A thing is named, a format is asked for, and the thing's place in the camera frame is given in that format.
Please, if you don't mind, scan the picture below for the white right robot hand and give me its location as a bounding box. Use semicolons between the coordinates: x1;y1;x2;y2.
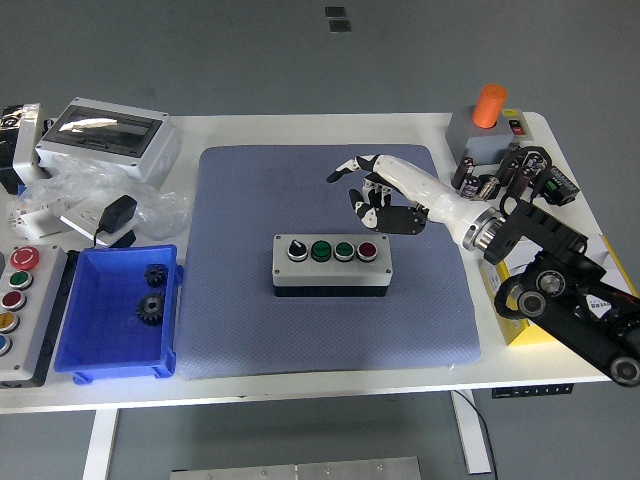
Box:
326;153;482;237

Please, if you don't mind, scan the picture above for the grey four-button control box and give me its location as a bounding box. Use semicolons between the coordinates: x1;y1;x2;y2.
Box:
271;233;394;300

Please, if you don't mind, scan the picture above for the grey five-button control box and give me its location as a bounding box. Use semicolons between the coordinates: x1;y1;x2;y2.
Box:
0;244;79;389

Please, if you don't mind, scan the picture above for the black capacitor with grey print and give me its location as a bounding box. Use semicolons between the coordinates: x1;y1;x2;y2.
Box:
458;173;482;201

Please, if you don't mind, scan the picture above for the orange cylinder knob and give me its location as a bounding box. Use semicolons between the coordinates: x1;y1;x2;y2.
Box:
471;83;509;129

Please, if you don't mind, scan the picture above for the black module with green terminals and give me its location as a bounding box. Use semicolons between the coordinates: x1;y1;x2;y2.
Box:
530;164;581;207

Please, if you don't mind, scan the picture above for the blue-grey textured mat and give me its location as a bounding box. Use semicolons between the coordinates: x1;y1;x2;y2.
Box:
175;144;482;380

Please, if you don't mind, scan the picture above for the white and yellow cardboard box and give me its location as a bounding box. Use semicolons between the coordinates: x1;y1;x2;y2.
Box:
478;233;640;348

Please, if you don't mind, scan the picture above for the black table control panel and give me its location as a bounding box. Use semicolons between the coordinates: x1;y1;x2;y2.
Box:
491;384;574;400

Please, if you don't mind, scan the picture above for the clear plastic bag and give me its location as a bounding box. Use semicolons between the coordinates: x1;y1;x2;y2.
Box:
22;153;194;242

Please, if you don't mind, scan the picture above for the white table leg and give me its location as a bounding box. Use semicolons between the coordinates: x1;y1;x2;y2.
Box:
82;408;122;480
449;389;494;475

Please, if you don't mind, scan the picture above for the small black bevel gear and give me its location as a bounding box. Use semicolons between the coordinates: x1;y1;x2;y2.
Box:
144;263;169;289

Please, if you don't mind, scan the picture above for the large black bevel gear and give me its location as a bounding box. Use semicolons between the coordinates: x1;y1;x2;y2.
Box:
135;292;167;327

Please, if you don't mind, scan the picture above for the black power adapter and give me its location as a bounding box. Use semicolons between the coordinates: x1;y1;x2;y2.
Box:
92;194;139;249

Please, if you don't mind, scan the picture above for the grey metal plate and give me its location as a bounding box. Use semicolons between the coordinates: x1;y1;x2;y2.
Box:
169;455;423;480

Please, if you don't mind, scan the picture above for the blue plastic bin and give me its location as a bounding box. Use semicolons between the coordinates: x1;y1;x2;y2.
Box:
53;244;185;385

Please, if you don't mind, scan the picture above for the white rectangular device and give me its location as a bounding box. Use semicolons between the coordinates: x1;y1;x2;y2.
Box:
11;103;52;184

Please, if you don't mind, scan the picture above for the white terminal block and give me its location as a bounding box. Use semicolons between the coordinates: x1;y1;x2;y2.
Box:
6;196;70;241

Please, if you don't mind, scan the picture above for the grey switch box base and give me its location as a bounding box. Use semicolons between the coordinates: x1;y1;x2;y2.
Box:
444;104;535;165

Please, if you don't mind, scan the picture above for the thin black cable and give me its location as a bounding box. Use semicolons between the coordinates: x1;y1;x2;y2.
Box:
460;389;497;480

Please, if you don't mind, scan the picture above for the grey enclosure with clear lid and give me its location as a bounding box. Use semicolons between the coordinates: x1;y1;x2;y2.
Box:
34;97;182;189

